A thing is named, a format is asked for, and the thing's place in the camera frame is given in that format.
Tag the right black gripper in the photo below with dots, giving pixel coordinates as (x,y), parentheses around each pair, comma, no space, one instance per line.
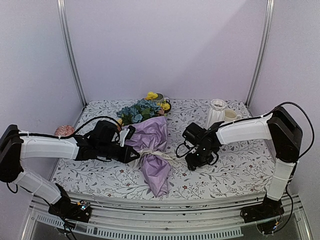
(193,163)

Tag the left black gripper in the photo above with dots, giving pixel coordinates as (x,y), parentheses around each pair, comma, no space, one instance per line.
(125,158)

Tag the cream ribbon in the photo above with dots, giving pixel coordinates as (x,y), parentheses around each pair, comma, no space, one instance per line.
(161,161)

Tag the artificial flower bouquet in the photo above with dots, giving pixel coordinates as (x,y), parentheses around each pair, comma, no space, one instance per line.
(140,111)

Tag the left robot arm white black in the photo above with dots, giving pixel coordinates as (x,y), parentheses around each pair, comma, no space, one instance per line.
(16,145)

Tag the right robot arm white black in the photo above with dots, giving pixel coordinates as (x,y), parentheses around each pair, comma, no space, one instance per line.
(277,126)

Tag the white ribbed vase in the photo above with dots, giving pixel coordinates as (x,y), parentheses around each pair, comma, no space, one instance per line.
(216,112)

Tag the cream mug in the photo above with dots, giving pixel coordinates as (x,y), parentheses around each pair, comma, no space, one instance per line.
(231,115)

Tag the floral patterned tablecloth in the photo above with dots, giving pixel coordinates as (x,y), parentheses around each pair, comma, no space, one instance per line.
(243,168)

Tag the dark red saucer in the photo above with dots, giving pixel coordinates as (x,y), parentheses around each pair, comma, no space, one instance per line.
(167,106)

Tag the striped grey cup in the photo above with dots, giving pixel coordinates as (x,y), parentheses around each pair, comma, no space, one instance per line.
(161,99)

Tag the red patterned bowl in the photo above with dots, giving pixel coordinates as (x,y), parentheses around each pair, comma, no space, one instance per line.
(64,130)

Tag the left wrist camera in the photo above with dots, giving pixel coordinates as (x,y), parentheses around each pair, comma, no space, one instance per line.
(126,134)

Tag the front aluminium rail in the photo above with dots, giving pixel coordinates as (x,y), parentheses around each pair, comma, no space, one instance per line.
(201,219)

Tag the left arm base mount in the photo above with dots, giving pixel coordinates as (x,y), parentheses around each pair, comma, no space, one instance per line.
(64,208)

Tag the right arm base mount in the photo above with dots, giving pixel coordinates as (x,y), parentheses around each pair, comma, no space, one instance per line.
(270,212)

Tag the right aluminium frame post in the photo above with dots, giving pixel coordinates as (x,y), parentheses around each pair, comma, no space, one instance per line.
(268,18)

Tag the aluminium frame post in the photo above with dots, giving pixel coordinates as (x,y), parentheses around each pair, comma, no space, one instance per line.
(61,7)
(268,18)

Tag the left aluminium frame post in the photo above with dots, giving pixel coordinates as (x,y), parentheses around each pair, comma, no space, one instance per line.
(61,7)

